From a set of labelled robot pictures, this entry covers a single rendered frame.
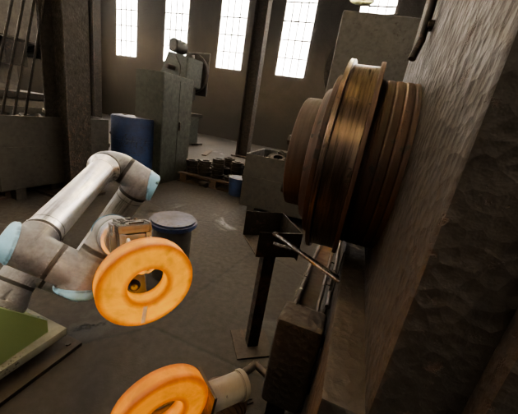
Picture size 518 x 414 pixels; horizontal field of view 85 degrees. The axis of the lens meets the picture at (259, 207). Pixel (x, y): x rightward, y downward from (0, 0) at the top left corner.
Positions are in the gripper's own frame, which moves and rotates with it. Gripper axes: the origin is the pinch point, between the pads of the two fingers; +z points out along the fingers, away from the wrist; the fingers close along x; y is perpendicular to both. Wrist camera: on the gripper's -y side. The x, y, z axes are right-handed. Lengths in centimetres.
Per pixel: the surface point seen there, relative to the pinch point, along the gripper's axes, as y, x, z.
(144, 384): -15.9, -2.4, 5.7
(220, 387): -24.0, 11.6, 3.8
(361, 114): 27.0, 34.8, 17.0
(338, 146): 21.3, 31.4, 14.6
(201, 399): -23.2, 7.0, 5.4
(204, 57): 366, 358, -725
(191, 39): 563, 457, -1046
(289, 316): -13.9, 27.2, 5.6
